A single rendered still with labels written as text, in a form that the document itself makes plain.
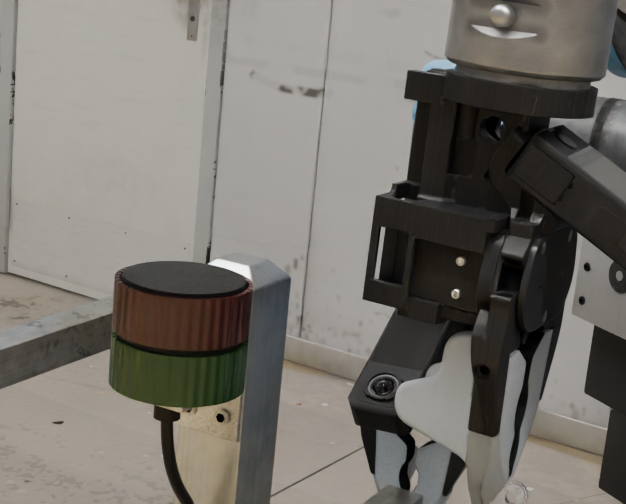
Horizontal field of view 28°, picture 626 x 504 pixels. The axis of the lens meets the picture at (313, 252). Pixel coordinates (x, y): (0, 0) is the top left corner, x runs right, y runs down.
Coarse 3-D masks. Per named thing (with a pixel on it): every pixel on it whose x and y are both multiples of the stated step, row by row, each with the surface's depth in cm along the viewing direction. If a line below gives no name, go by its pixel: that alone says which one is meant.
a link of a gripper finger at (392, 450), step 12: (384, 432) 95; (384, 444) 95; (396, 444) 95; (408, 444) 95; (384, 456) 96; (396, 456) 95; (408, 456) 95; (384, 468) 96; (396, 468) 95; (408, 468) 99; (384, 480) 96; (396, 480) 95; (408, 480) 96
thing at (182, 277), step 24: (144, 264) 56; (168, 264) 56; (192, 264) 56; (144, 288) 52; (168, 288) 52; (192, 288) 53; (216, 288) 53; (240, 288) 53; (120, 336) 53; (168, 408) 53; (192, 408) 58; (216, 408) 58; (240, 408) 57; (168, 432) 55; (216, 432) 58; (168, 456) 56
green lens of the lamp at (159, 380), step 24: (120, 360) 53; (144, 360) 52; (168, 360) 52; (192, 360) 52; (216, 360) 53; (240, 360) 54; (120, 384) 53; (144, 384) 52; (168, 384) 52; (192, 384) 52; (216, 384) 53; (240, 384) 54
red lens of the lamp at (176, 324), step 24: (120, 288) 53; (120, 312) 53; (144, 312) 52; (168, 312) 52; (192, 312) 52; (216, 312) 52; (240, 312) 53; (144, 336) 52; (168, 336) 52; (192, 336) 52; (216, 336) 52; (240, 336) 53
